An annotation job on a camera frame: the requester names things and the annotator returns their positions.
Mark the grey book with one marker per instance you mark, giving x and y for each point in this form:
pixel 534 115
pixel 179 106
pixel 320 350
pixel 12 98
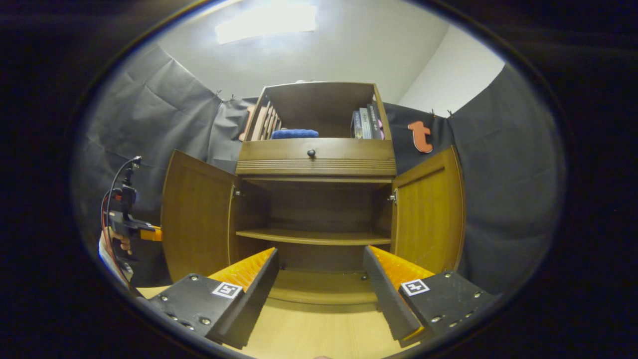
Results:
pixel 366 124

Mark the pink book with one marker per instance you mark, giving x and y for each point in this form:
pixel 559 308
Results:
pixel 381 130

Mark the metal door hinge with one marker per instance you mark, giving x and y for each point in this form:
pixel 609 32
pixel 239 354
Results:
pixel 393 197
pixel 236 191

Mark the dark blue book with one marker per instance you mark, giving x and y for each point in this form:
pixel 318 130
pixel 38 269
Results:
pixel 356 125

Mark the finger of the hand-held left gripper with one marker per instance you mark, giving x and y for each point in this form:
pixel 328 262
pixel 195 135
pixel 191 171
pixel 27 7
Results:
pixel 152 234

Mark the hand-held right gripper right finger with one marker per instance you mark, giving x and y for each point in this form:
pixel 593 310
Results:
pixel 386 294

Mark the black book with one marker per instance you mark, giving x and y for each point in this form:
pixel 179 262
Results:
pixel 375 119

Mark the black backdrop cloth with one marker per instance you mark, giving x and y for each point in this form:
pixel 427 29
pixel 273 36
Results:
pixel 498 199

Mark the blue folded towel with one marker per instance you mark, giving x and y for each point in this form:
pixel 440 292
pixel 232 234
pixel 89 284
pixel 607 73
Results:
pixel 294 133

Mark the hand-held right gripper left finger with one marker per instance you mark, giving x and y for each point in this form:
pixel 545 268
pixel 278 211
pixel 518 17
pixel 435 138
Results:
pixel 259 294

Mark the wooden inner shelf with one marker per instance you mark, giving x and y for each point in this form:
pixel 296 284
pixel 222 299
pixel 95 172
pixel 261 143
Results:
pixel 314 237

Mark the stack of pale boards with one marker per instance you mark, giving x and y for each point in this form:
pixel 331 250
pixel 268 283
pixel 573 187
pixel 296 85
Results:
pixel 264 124

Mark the wooden double-door shoe cabinet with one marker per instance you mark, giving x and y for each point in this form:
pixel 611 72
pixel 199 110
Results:
pixel 319 104

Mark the wooden cabinet drawer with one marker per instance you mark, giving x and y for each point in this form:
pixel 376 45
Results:
pixel 349 149

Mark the wooden shoe cabinet door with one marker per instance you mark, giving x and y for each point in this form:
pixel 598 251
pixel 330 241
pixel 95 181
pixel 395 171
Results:
pixel 197 219
pixel 428 209

